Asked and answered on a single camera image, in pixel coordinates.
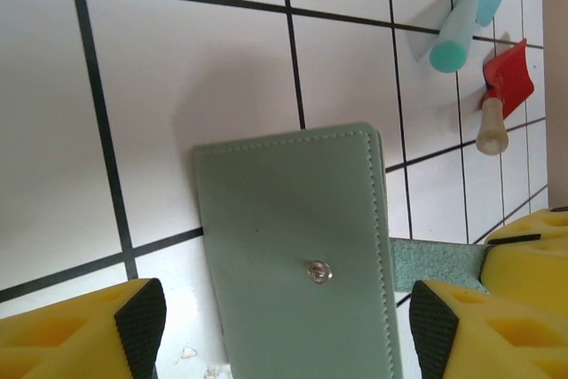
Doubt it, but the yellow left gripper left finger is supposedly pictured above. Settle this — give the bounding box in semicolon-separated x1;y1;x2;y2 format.
0;277;168;379

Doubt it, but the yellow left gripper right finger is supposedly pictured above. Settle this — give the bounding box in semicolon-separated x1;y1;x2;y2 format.
408;280;568;379

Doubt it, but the green leather card holder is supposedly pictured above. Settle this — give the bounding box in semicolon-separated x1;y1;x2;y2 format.
191;121;485;379

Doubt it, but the red toy shovel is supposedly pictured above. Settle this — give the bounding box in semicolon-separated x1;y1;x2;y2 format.
475;39;536;157

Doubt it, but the teal toy shovel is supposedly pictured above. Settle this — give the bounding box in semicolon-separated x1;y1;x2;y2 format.
407;0;520;75

